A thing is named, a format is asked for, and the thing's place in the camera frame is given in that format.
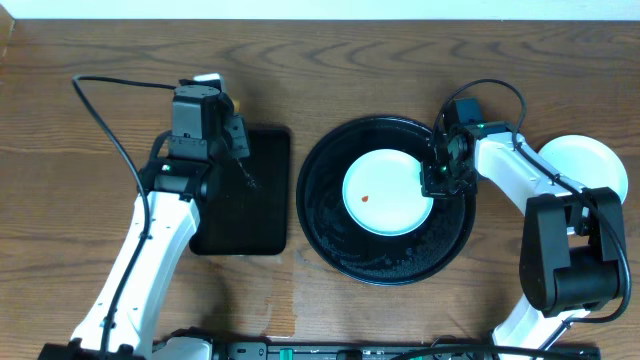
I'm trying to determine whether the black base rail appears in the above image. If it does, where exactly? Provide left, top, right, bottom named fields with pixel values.
left=149, top=340, right=601, bottom=360

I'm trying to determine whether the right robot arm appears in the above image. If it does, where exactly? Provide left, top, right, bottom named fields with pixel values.
left=421, top=98, right=632, bottom=351

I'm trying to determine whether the light blue plate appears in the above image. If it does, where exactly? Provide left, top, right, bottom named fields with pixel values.
left=538, top=135, right=629, bottom=203
left=342, top=149, right=434, bottom=237

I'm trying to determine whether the black rectangular tray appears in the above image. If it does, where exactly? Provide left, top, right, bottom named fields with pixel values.
left=189, top=128, right=291, bottom=256

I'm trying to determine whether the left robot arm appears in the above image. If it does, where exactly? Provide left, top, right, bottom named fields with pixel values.
left=39, top=73, right=250, bottom=359

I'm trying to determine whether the black round tray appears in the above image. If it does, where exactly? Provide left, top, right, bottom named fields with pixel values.
left=296, top=115, right=476, bottom=286

